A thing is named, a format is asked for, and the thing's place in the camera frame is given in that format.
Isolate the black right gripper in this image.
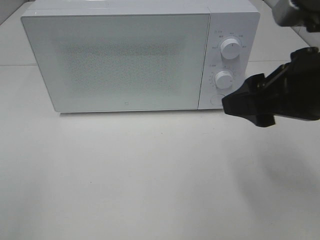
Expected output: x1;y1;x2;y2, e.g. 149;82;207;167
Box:
222;47;320;128

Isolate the round white door button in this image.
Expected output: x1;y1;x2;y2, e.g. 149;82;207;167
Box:
210;94;225;108

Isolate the white microwave knob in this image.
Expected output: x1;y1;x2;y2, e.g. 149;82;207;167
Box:
214;70;233;89
220;37;241;60

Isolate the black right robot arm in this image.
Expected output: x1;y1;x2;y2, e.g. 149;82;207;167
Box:
222;0;320;128

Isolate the white microwave oven body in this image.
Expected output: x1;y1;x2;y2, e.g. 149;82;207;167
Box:
21;0;260;111

